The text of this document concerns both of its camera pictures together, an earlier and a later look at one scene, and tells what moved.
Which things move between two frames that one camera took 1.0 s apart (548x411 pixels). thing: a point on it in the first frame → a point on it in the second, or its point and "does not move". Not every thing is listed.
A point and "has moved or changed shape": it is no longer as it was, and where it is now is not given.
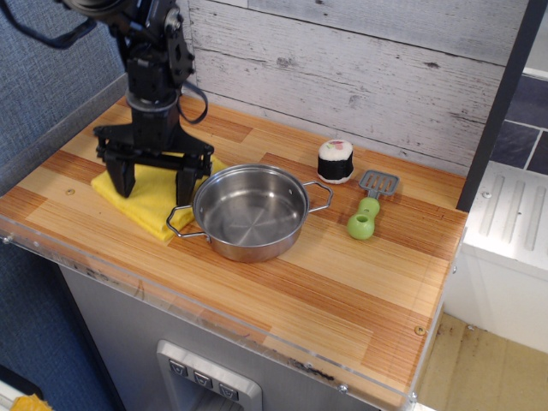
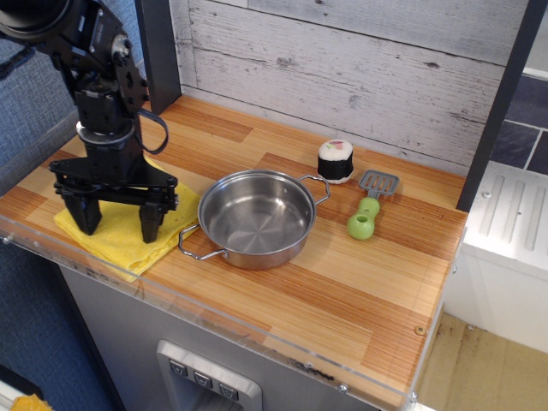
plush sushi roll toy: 335,162 does not move
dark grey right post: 531,20 does not move
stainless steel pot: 252,212 has moved or changed shape
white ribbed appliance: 499,281 does not move
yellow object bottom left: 30,402 does not move
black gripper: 157,138 → 116,169
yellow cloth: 152,203 has moved or changed shape
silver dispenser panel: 192,382 does not move
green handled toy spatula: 360,226 does not move
